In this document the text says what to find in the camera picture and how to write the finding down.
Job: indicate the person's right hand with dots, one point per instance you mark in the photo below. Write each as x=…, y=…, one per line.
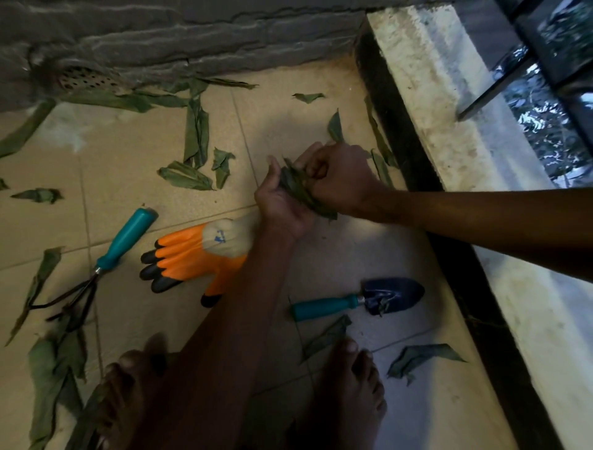
x=345, y=181

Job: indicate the person's left forearm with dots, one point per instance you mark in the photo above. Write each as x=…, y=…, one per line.
x=217, y=347

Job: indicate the green trees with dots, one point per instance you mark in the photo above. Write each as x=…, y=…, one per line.
x=546, y=125

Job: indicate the orange black work glove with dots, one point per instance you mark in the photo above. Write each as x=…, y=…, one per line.
x=185, y=259

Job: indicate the person's left foot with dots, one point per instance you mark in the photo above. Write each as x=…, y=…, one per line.
x=125, y=398

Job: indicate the person's right forearm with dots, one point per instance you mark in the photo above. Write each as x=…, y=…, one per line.
x=486, y=227

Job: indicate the person's left hand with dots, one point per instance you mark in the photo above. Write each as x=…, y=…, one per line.
x=282, y=208

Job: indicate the black metal railing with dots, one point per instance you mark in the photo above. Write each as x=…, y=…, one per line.
x=533, y=55

